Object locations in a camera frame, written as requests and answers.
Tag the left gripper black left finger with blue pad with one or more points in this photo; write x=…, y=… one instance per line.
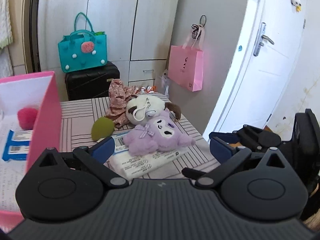
x=64, y=186

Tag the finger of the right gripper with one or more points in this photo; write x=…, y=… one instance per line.
x=256, y=139

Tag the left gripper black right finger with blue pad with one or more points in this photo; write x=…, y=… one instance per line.
x=255, y=185

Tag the green felt ball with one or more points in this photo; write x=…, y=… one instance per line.
x=102, y=128

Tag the white tissue pack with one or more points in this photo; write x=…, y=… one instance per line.
x=131, y=167

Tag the purple Kuromi plush toy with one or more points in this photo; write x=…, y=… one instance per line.
x=159, y=134

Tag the pink floral fabric scrunchie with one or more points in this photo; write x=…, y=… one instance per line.
x=119, y=96

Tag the blue wet wipes pack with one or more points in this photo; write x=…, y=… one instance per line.
x=17, y=145

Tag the white door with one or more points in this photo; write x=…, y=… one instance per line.
x=251, y=93

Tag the red fuzzy plush ball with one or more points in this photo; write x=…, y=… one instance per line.
x=27, y=117

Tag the pink storage box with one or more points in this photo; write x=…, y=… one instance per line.
x=39, y=91

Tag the pink paper shopping bag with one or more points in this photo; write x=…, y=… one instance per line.
x=186, y=62

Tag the black suitcase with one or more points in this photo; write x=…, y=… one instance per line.
x=90, y=83

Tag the white brown plush toy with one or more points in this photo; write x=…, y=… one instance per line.
x=141, y=108

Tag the small drink bottles pack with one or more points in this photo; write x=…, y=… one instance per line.
x=145, y=90

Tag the teal felt tote bag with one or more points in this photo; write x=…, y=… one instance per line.
x=82, y=49

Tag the plush toy on door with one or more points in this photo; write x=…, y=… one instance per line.
x=297, y=4

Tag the white green knit cardigan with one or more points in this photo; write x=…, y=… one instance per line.
x=6, y=37

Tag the white wardrobe cabinet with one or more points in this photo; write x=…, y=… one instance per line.
x=138, y=34

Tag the silver door handle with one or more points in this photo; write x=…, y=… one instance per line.
x=261, y=37

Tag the black hair tie hook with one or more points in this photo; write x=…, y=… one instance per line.
x=196, y=29

